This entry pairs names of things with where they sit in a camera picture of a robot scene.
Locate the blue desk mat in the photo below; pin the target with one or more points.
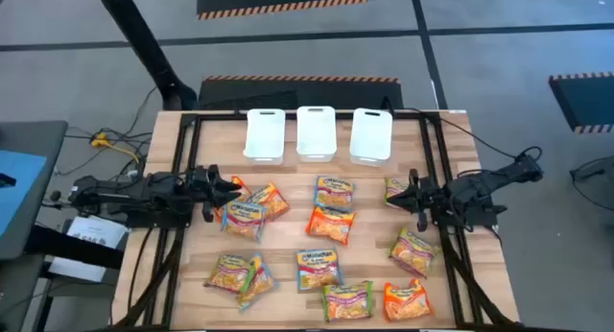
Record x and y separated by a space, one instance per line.
21 188

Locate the white plastic bin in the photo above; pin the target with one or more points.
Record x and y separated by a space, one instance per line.
265 135
315 133
370 136

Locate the grey desk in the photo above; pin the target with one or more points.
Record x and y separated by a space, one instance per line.
43 135

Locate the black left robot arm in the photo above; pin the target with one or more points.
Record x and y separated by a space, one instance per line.
144 193

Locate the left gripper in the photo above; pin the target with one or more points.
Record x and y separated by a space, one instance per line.
204 188

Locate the black metal desk beam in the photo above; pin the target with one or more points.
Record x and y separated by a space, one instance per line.
72 248

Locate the white printed paper sheet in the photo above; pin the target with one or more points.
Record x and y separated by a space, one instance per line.
96 231

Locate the blue beef ramen pack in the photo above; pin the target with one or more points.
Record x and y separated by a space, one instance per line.
261 284
318 269
243 219
334 192

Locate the green lime shrimp ramen pack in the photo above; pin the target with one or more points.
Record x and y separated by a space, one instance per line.
394 185
228 273
412 253
347 301

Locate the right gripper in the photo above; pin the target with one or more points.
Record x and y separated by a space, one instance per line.
424 200

